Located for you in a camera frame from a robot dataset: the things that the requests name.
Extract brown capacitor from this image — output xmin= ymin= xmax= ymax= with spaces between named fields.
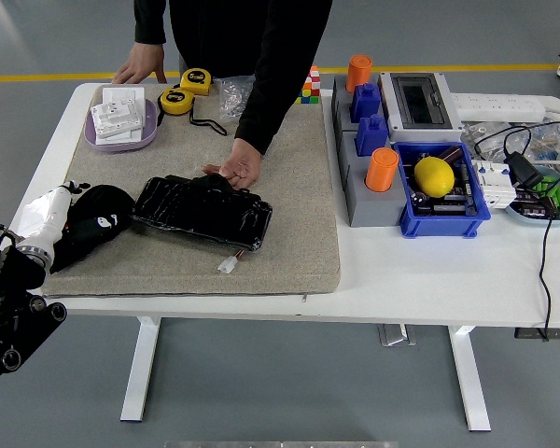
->
xmin=437 ymin=145 xmax=464 ymax=164

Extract white power strip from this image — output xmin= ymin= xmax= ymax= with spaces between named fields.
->
xmin=450 ymin=92 xmax=548 ymax=123

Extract green terminal blocks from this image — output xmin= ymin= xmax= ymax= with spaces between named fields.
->
xmin=534 ymin=175 xmax=560 ymax=220

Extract black power cable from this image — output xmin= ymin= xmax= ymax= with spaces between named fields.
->
xmin=473 ymin=120 xmax=560 ymax=343

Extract clear bags of small parts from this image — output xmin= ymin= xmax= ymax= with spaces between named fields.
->
xmin=461 ymin=119 xmax=560 ymax=164

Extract orange cylinder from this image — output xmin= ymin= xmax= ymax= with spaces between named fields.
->
xmin=364 ymin=147 xmax=400 ymax=193
xmin=345 ymin=54 xmax=374 ymax=94

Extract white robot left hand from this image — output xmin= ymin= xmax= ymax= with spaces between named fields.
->
xmin=16 ymin=181 xmax=91 ymax=256

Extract yellow lemon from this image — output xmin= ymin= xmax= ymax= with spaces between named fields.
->
xmin=413 ymin=156 xmax=456 ymax=197

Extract brown electronic components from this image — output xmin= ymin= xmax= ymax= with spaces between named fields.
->
xmin=512 ymin=189 xmax=560 ymax=220

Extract blue plastic bin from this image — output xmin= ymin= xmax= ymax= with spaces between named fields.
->
xmin=391 ymin=141 xmax=493 ymax=240

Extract person's torso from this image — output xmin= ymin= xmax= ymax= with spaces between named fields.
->
xmin=167 ymin=0 xmax=318 ymax=79

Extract grey electrical distribution box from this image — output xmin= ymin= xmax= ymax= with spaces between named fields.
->
xmin=378 ymin=71 xmax=465 ymax=145

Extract metal bracket under table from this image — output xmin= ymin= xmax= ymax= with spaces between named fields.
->
xmin=377 ymin=323 xmax=417 ymax=347

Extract white table leg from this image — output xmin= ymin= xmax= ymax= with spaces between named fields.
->
xmin=447 ymin=325 xmax=492 ymax=433
xmin=119 ymin=315 xmax=162 ymax=424

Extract blue plastic block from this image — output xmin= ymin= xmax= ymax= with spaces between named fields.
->
xmin=351 ymin=82 xmax=383 ymax=123
xmin=355 ymin=114 xmax=389 ymax=158

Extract white wall switch plate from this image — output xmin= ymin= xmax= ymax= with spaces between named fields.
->
xmin=90 ymin=100 xmax=145 ymax=139
xmin=102 ymin=86 xmax=147 ymax=111
xmin=95 ymin=128 xmax=144 ymax=146

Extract grey-brown mat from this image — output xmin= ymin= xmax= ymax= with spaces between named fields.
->
xmin=32 ymin=82 xmax=343 ymax=299

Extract glossy black panel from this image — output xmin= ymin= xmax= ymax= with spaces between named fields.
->
xmin=130 ymin=175 xmax=273 ymax=252

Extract white circuit breaker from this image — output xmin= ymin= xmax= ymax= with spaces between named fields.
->
xmin=471 ymin=159 xmax=519 ymax=211

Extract grey slotted holder block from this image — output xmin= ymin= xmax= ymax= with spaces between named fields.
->
xmin=330 ymin=73 xmax=393 ymax=136
xmin=338 ymin=130 xmax=410 ymax=229

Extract colourful puzzle cube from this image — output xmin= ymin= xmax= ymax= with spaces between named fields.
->
xmin=294 ymin=64 xmax=322 ymax=105

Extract yellow tape measure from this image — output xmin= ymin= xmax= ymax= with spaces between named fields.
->
xmin=180 ymin=67 xmax=214 ymax=97
xmin=157 ymin=87 xmax=229 ymax=137

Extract white connector with wires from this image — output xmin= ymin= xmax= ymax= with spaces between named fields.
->
xmin=217 ymin=249 xmax=246 ymax=275

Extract black power adapter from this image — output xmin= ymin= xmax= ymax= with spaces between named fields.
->
xmin=503 ymin=152 xmax=546 ymax=190

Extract light blue dish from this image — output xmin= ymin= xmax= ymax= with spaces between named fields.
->
xmin=504 ymin=163 xmax=560 ymax=229

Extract purple oval tray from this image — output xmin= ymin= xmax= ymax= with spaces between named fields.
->
xmin=83 ymin=97 xmax=161 ymax=154

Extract clear bag of screws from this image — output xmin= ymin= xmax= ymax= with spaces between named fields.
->
xmin=213 ymin=76 xmax=255 ymax=123

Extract person's left hand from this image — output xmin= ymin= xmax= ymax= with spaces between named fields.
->
xmin=202 ymin=138 xmax=264 ymax=190

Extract person's right hand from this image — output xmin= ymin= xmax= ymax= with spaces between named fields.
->
xmin=112 ymin=42 xmax=168 ymax=86

